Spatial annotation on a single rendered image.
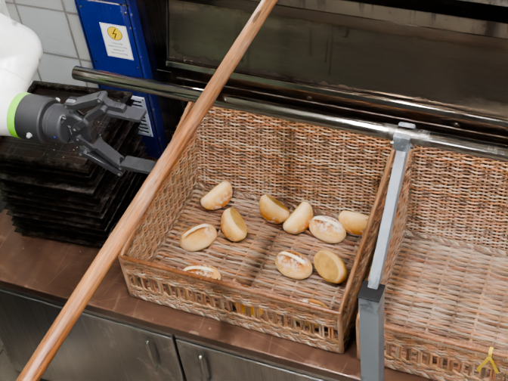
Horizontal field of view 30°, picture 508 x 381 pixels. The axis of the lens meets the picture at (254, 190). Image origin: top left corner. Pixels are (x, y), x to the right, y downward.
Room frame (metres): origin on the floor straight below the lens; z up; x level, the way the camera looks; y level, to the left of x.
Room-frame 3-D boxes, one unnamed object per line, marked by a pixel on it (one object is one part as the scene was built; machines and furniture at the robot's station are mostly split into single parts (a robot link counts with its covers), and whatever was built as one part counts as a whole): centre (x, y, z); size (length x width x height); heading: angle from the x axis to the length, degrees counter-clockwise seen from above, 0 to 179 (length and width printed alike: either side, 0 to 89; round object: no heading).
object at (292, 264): (1.47, -0.07, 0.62); 0.10 x 0.07 x 0.05; 50
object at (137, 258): (1.55, -0.01, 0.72); 0.56 x 0.49 x 0.28; 62
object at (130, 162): (1.35, 0.21, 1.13); 0.07 x 0.03 x 0.01; 62
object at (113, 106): (1.36, 0.24, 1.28); 0.05 x 0.01 x 0.03; 62
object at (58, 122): (1.41, 0.33, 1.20); 0.09 x 0.07 x 0.08; 62
